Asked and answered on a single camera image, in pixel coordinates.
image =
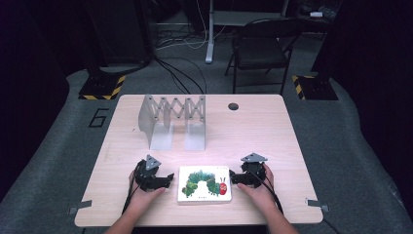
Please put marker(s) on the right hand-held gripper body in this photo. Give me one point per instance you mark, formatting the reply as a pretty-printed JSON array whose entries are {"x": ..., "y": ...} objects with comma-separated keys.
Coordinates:
[{"x": 254, "y": 172}]

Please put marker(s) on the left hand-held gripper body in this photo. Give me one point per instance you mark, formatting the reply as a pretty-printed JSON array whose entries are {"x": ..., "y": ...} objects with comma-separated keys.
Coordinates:
[{"x": 146, "y": 177}]

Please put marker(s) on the white caterpillar picture book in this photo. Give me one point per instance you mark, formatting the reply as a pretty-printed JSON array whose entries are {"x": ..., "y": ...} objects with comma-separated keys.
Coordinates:
[{"x": 204, "y": 185}]

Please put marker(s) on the grey metal expandable book rack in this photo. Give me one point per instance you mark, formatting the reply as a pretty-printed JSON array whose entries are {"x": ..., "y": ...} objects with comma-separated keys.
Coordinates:
[{"x": 195, "y": 130}]

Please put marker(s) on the person's left hand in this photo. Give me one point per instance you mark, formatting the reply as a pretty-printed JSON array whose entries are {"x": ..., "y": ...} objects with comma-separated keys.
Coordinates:
[{"x": 141, "y": 198}]

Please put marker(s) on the person's right hand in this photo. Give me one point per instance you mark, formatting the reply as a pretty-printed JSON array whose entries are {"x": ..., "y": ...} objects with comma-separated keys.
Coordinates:
[{"x": 259, "y": 195}]

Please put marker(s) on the black yellow striped stand base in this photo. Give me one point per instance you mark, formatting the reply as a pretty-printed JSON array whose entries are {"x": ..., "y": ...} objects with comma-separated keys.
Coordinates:
[
  {"x": 102, "y": 87},
  {"x": 316, "y": 87}
]

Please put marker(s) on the black folding chair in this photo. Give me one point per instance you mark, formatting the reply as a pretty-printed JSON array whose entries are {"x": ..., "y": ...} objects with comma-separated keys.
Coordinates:
[{"x": 259, "y": 48}]

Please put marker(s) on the white desk leg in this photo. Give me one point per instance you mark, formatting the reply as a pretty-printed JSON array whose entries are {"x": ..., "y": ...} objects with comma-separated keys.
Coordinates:
[{"x": 210, "y": 39}]

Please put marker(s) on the dark cabinet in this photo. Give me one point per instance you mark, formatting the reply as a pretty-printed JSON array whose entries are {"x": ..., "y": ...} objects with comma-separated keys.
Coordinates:
[{"x": 123, "y": 29}]

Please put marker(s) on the small white box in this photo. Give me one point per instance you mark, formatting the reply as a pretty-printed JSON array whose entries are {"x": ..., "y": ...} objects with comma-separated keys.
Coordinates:
[{"x": 316, "y": 14}]

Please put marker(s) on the grey metal table bracket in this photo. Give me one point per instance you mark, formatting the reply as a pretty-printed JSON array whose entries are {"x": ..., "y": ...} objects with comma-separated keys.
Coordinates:
[
  {"x": 79, "y": 205},
  {"x": 317, "y": 204}
]

